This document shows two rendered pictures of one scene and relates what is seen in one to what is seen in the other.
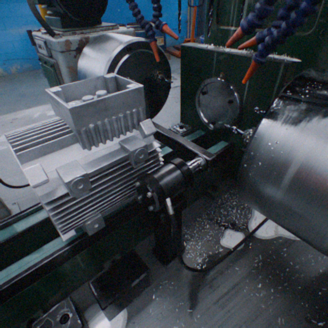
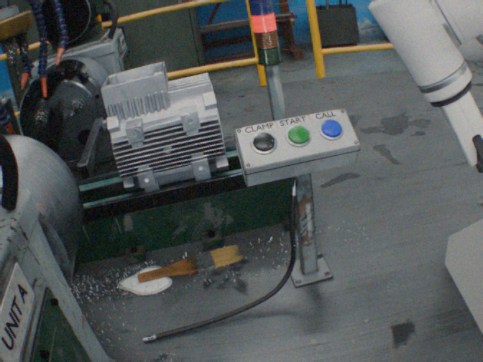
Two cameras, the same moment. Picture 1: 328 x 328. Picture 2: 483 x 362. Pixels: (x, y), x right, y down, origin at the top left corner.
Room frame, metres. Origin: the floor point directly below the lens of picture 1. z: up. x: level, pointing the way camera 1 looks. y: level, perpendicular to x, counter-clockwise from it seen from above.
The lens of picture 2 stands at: (0.95, 0.72, 1.34)
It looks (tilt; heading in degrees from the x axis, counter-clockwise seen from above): 28 degrees down; 215
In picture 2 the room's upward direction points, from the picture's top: 10 degrees counter-clockwise
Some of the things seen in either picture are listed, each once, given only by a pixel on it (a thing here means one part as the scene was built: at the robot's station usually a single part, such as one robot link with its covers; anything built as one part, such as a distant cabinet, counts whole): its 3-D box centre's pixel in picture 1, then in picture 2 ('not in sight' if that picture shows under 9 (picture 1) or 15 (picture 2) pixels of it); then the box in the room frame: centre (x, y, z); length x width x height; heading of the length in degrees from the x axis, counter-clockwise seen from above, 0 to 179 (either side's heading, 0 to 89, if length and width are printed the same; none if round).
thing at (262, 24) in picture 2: not in sight; (263, 22); (-0.08, 0.16, 1.14); 0.06 x 0.06 x 0.04
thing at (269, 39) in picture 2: not in sight; (266, 38); (-0.08, 0.16, 1.10); 0.06 x 0.06 x 0.04
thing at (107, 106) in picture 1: (99, 108); (137, 91); (0.34, 0.11, 1.11); 0.12 x 0.11 x 0.07; 129
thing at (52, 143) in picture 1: (91, 163); (167, 131); (0.32, 0.14, 1.02); 0.20 x 0.19 x 0.19; 129
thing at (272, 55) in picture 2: not in sight; (269, 54); (-0.08, 0.16, 1.05); 0.06 x 0.06 x 0.04
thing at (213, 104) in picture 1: (216, 106); not in sight; (0.54, -0.14, 1.02); 0.15 x 0.02 x 0.15; 39
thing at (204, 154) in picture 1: (165, 137); (93, 144); (0.40, 0.00, 1.01); 0.26 x 0.04 x 0.03; 39
